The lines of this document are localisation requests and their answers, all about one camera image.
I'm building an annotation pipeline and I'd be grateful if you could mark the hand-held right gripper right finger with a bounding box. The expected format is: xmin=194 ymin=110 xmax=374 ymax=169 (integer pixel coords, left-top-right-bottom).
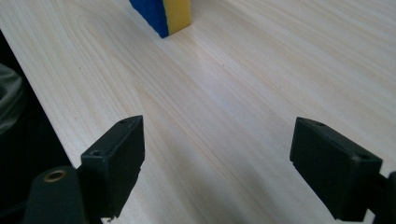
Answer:
xmin=289 ymin=117 xmax=384 ymax=223

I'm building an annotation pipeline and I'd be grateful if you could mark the blue and yellow sponge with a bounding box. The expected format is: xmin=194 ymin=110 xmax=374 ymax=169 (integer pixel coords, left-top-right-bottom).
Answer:
xmin=129 ymin=0 xmax=192 ymax=39

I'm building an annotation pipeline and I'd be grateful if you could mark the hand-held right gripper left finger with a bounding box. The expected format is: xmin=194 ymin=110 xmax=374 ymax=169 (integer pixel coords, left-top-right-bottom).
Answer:
xmin=79 ymin=115 xmax=146 ymax=222

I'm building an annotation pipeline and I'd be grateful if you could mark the grey cloth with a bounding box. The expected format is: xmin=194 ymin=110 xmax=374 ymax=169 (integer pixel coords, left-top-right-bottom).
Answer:
xmin=0 ymin=63 xmax=26 ymax=135

